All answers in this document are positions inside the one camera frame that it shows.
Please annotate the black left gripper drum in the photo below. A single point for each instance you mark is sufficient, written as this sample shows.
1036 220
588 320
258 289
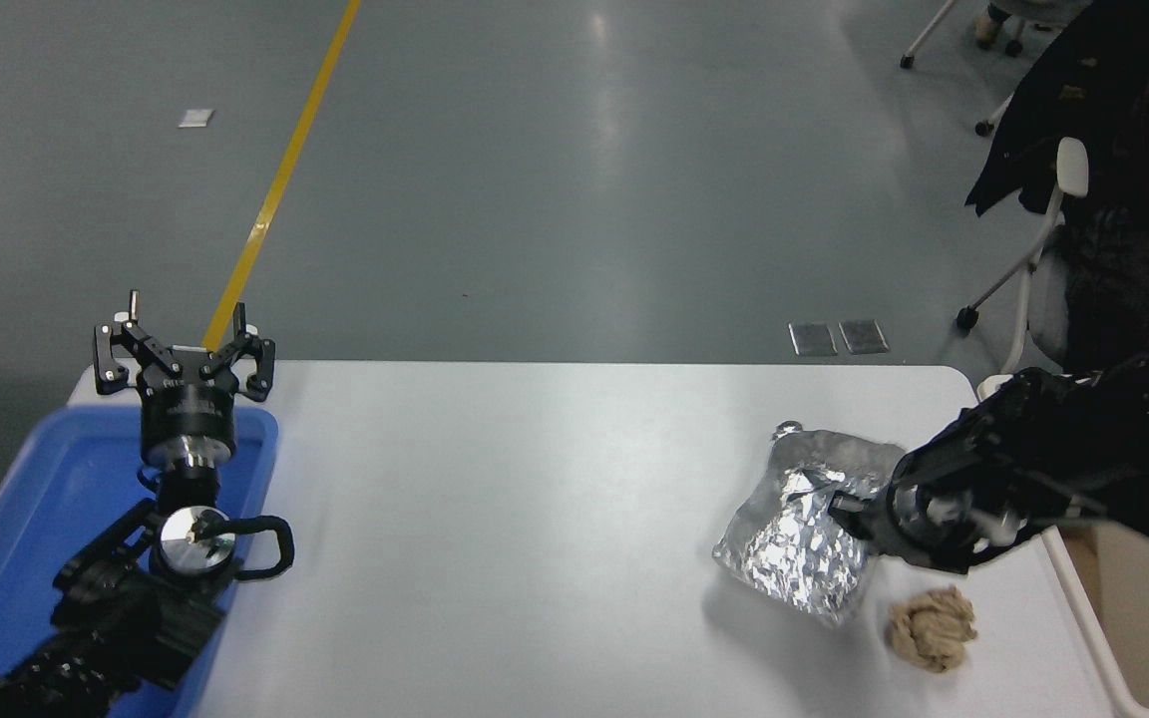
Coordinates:
188 421

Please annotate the white chair with armrest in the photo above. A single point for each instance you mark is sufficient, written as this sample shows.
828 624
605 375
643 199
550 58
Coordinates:
1071 165

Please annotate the metal floor plate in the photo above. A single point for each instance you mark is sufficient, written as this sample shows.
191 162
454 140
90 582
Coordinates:
864 335
814 337

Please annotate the person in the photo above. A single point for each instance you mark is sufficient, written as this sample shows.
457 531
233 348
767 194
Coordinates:
985 28
1133 150

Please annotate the blue plastic tray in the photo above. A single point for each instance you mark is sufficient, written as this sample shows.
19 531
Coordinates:
46 489

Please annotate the crumpled tan paper ball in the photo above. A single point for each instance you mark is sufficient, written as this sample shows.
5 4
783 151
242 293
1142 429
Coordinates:
934 630

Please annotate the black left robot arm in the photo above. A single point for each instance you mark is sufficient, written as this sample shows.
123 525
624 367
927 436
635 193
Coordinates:
106 623

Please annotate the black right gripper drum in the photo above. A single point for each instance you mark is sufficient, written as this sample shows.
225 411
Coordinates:
906 524

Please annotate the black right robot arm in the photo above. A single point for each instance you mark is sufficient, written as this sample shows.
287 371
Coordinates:
1023 449

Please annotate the silver foil tray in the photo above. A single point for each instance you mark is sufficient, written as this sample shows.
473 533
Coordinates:
794 548

